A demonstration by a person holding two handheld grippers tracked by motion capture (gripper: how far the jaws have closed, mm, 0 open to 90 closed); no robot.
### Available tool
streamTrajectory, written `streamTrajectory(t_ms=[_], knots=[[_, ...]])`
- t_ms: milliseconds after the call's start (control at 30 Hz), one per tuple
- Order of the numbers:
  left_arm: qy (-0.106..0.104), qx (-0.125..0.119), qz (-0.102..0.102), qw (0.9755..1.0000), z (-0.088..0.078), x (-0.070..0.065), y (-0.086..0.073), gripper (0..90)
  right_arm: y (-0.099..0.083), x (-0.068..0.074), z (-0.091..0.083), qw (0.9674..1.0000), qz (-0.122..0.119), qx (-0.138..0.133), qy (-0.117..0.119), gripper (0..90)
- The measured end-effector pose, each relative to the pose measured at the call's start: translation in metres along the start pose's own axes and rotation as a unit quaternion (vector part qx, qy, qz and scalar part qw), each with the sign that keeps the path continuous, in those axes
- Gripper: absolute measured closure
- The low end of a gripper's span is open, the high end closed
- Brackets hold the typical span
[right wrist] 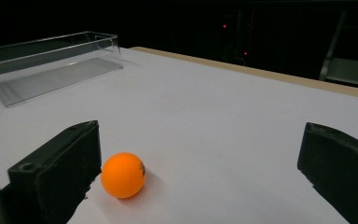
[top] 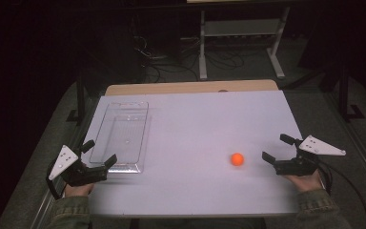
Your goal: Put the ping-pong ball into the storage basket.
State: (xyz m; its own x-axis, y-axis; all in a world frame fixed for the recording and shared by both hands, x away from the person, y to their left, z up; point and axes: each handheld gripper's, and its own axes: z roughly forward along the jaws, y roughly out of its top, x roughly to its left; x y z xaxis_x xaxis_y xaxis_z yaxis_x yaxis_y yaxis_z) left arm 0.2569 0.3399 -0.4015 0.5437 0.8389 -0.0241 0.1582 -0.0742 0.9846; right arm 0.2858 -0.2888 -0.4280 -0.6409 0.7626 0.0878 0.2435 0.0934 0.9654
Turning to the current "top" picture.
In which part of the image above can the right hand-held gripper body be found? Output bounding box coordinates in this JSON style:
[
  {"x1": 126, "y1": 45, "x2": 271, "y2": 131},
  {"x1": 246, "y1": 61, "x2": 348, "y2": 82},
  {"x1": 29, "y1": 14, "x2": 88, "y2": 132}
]
[{"x1": 274, "y1": 135, "x2": 347, "y2": 177}]

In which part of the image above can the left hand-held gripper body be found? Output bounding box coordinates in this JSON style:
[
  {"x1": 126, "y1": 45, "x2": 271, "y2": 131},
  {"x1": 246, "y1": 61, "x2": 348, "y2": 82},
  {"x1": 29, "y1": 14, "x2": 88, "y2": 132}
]
[{"x1": 48, "y1": 145, "x2": 110, "y2": 188}]

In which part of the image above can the clear plastic tray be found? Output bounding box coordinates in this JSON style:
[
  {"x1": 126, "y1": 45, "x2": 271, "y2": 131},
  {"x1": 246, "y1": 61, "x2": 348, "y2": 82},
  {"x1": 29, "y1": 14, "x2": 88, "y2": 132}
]
[{"x1": 89, "y1": 101, "x2": 153, "y2": 175}]

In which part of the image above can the orange ball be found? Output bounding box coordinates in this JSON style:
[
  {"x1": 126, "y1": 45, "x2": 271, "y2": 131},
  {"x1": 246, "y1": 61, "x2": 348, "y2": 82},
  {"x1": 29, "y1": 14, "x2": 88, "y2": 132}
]
[{"x1": 230, "y1": 152, "x2": 245, "y2": 167}]

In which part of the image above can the person's left hand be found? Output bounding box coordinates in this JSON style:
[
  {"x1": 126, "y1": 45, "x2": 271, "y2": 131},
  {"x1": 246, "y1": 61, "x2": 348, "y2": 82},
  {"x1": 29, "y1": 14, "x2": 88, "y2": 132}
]
[{"x1": 64, "y1": 182, "x2": 95, "y2": 198}]

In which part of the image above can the person's right hand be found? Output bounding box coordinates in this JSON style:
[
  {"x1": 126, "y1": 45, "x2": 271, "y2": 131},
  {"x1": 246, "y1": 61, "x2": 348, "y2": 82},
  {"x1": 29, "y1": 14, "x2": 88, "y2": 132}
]
[{"x1": 283, "y1": 169, "x2": 324, "y2": 194}]

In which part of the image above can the black metal stand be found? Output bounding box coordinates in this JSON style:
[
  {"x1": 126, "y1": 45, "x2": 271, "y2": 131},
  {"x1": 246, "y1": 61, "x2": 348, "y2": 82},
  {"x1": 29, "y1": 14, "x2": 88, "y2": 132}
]
[
  {"x1": 66, "y1": 63, "x2": 88, "y2": 126},
  {"x1": 338, "y1": 61, "x2": 365, "y2": 123}
]

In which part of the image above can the left hand-held gripper cable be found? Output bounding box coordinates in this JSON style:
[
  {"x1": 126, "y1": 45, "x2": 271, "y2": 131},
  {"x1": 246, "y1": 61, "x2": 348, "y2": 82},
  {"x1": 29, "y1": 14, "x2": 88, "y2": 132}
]
[{"x1": 45, "y1": 157, "x2": 65, "y2": 201}]

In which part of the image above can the hand-held gripper cable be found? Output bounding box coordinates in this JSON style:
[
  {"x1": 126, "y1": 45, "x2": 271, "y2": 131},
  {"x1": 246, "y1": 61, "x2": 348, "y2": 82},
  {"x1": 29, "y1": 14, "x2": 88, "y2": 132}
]
[
  {"x1": 316, "y1": 161, "x2": 366, "y2": 229},
  {"x1": 45, "y1": 157, "x2": 65, "y2": 201}
]

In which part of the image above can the right hand-held gripper cable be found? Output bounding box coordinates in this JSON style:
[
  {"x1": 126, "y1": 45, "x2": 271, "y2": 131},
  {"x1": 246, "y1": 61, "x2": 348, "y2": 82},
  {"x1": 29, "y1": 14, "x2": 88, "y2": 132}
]
[{"x1": 316, "y1": 161, "x2": 366, "y2": 229}]

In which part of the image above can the tangle of floor cables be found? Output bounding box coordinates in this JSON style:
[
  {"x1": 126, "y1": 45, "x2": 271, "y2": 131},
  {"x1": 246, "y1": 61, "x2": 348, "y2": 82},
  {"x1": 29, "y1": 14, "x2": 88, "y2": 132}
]
[{"x1": 132, "y1": 34, "x2": 247, "y2": 84}]

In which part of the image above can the white metal desk frame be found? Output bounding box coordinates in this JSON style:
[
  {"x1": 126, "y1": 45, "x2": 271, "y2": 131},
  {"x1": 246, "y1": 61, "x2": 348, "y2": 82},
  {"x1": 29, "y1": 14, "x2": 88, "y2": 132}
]
[{"x1": 197, "y1": 6, "x2": 292, "y2": 81}]

